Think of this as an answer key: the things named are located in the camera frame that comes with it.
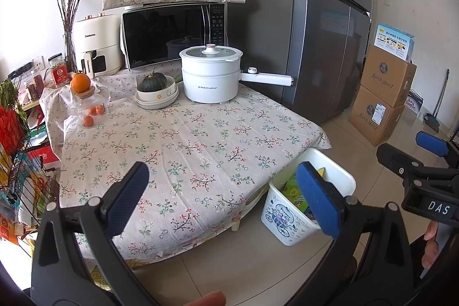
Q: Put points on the broom with dustpan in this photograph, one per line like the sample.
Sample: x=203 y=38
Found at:
x=435 y=112

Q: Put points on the white ceramic bowl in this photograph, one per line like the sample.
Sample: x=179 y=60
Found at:
x=157 y=95
x=156 y=105

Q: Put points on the dark green pumpkin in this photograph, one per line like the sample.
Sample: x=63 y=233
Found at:
x=151 y=83

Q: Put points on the grey refrigerator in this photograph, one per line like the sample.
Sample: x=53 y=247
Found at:
x=287 y=22

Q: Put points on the black microwave oven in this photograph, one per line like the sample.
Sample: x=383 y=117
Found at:
x=165 y=33

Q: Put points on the floral tablecloth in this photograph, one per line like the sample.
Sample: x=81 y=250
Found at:
x=200 y=148

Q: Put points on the glass vase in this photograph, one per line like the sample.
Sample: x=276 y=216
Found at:
x=69 y=55

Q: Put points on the green leafy vegetables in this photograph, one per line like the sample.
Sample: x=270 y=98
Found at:
x=12 y=98

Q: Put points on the dry twig bundle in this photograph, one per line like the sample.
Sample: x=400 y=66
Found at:
x=70 y=5

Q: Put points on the person's right hand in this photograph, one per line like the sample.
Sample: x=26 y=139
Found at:
x=430 y=245

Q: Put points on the blue and white carton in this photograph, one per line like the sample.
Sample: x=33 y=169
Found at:
x=394 y=42

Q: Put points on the glass jar with wooden lid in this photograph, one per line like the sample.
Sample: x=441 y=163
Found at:
x=89 y=100

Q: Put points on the large orange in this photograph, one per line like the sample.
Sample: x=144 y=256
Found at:
x=80 y=82

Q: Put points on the red cardboard box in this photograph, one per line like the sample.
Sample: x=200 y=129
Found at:
x=45 y=157

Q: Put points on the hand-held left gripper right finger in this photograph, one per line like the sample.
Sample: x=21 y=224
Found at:
x=319 y=198

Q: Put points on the glass jar with red label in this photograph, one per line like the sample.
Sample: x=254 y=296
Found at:
x=59 y=73

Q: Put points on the person's left hand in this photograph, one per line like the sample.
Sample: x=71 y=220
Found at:
x=204 y=299

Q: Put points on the white electric cooking pot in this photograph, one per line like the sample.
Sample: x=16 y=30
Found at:
x=209 y=76

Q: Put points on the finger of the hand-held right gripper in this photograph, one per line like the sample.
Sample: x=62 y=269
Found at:
x=398 y=159
x=430 y=143

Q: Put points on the black power strip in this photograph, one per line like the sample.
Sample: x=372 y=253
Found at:
x=21 y=69

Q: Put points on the brown cardboard box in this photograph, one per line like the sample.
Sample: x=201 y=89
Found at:
x=373 y=119
x=387 y=76

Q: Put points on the blue and white packet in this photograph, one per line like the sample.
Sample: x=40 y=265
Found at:
x=414 y=101

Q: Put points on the small tangerine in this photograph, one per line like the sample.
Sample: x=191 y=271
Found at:
x=88 y=121
x=101 y=109
x=93 y=111

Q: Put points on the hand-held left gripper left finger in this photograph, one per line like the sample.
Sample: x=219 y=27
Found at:
x=129 y=195

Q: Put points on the green snack packet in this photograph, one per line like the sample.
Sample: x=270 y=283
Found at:
x=296 y=189

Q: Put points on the white plastic bin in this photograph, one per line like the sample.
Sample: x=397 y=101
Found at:
x=283 y=220

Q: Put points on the red plastic bag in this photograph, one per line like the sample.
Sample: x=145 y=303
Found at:
x=10 y=125

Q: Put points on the white air fryer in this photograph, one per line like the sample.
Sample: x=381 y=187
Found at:
x=96 y=44

